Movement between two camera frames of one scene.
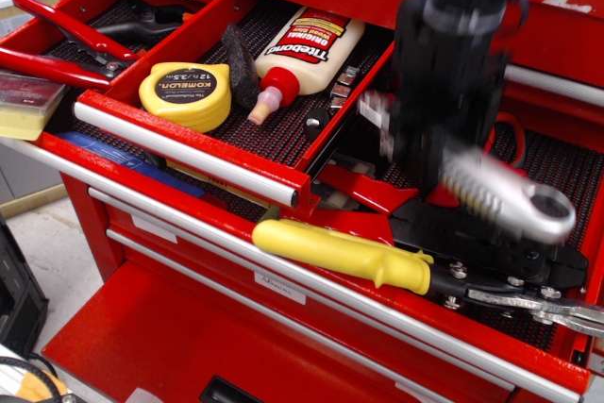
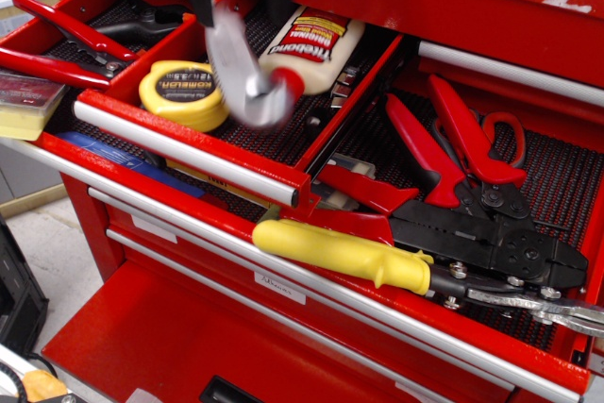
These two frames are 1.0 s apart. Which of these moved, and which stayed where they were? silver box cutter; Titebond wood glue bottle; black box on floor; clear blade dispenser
Moved: silver box cutter
Stayed: clear blade dispenser; Titebond wood glue bottle; black box on floor
